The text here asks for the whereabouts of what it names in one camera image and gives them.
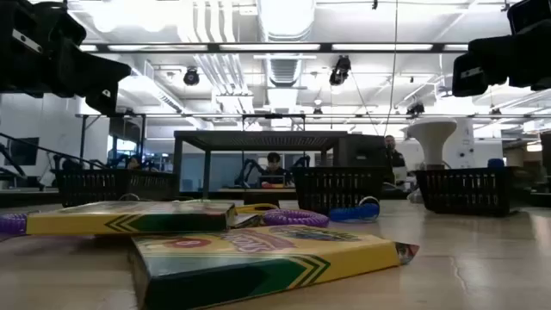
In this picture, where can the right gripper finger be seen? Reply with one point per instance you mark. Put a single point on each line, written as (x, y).
(471, 75)
(497, 58)

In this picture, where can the yellow green crayon box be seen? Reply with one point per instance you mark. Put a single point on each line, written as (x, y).
(247, 221)
(129, 220)
(258, 262)

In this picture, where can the black metal table frame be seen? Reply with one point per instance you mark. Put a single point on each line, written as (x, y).
(26, 198)

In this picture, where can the small blue container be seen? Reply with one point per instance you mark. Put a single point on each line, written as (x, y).
(496, 163)

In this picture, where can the black plastic mesh basket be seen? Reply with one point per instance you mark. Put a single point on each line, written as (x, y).
(112, 187)
(338, 189)
(465, 189)

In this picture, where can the purple spiral wrist coil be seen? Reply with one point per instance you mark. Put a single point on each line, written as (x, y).
(297, 218)
(13, 224)

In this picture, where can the white mushroom-shaped lamp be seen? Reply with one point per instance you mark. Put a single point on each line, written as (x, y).
(431, 138)

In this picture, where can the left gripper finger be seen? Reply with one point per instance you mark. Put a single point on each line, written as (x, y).
(105, 101)
(94, 71)

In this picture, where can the yellow rubber bands bunch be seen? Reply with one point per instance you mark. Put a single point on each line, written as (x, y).
(258, 208)

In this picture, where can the black ceiling spotlight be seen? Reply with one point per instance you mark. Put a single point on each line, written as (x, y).
(340, 71)
(191, 77)
(415, 109)

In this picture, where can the black wall monitor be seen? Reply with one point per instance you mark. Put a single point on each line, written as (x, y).
(23, 150)

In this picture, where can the black background workstation frame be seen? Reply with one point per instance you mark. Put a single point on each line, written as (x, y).
(82, 142)

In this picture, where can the dark grey cabinet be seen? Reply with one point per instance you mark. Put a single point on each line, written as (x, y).
(361, 150)

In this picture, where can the black mesh organizer rack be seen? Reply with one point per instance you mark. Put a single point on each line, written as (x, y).
(258, 140)

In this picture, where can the person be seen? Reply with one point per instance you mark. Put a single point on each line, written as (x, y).
(274, 170)
(394, 157)
(134, 163)

